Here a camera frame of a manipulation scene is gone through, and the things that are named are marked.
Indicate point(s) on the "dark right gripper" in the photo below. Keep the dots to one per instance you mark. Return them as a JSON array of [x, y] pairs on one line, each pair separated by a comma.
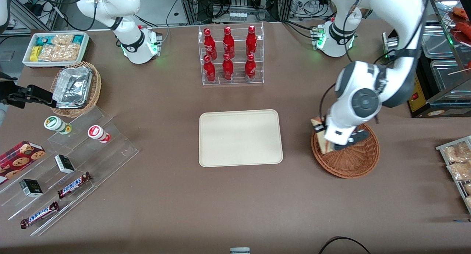
[[18, 96]]

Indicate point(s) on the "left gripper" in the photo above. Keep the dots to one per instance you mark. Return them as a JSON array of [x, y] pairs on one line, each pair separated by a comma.
[[321, 128]]

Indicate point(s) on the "triangular sandwich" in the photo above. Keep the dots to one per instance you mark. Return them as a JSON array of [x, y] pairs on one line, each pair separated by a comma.
[[325, 145]]

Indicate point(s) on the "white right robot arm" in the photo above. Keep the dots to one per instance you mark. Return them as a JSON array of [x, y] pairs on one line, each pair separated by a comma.
[[137, 44]]

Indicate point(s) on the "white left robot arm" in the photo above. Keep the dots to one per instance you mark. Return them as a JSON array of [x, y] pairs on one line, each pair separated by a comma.
[[368, 81]]

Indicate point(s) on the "brown round wicker basket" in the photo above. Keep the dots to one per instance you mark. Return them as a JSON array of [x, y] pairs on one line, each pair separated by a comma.
[[353, 162]]

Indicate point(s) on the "light wicker basket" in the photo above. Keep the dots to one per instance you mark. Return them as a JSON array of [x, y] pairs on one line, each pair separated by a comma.
[[96, 86]]

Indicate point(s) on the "beige plastic tray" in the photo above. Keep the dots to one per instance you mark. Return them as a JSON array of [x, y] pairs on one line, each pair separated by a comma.
[[239, 138]]

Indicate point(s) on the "green lid snack cup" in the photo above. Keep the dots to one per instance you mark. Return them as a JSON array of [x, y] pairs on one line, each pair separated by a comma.
[[55, 123]]

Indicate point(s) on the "yellow snack packet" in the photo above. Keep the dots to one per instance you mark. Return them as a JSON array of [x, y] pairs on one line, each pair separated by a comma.
[[34, 53]]

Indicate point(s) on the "stacked aluminium foil containers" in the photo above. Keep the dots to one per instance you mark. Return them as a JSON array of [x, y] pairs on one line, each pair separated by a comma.
[[72, 86]]

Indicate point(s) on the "clear bag of crackers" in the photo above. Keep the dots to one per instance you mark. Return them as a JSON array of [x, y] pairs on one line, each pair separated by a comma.
[[60, 52]]

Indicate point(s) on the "teal snack packet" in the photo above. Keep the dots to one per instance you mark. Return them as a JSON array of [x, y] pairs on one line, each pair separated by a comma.
[[44, 40]]

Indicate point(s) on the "red cookie box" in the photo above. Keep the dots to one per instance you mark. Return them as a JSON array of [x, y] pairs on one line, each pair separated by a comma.
[[18, 158]]

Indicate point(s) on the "small black carton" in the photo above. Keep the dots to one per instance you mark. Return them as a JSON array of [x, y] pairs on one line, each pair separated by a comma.
[[64, 163], [31, 188]]

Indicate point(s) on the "white rectangular snack bin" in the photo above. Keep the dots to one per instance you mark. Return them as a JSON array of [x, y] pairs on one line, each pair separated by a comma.
[[85, 44]]

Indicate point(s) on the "red lid snack cup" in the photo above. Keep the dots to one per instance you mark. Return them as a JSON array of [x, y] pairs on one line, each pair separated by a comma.
[[97, 132]]

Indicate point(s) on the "snickers chocolate bar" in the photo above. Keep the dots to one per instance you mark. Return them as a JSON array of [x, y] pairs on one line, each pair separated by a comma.
[[73, 185], [39, 214]]

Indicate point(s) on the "clear acrylic stepped display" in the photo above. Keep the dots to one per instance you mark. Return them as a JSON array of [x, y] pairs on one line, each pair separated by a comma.
[[110, 154]]

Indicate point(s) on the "clear bag of pastries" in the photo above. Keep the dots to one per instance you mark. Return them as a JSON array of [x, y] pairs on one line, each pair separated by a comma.
[[456, 153], [460, 170]]

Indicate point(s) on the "red cola bottle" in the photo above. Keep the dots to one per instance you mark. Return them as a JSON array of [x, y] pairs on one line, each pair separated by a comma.
[[250, 68], [227, 69], [228, 43], [251, 41], [209, 44], [209, 71]]

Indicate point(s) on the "clear acrylic bottle rack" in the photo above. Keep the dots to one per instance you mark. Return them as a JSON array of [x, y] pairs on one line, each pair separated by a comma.
[[237, 79]]

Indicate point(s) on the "small grey white device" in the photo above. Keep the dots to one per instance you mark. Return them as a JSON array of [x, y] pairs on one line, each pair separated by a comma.
[[240, 250]]

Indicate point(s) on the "white power strip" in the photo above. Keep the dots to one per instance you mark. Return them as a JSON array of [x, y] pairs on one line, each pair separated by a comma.
[[238, 16]]

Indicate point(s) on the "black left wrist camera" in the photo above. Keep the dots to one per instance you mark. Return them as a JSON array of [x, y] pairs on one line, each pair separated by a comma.
[[319, 128]]

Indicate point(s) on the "aluminium frame equipment rack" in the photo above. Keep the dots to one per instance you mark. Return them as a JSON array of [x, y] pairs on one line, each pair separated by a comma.
[[239, 0]]

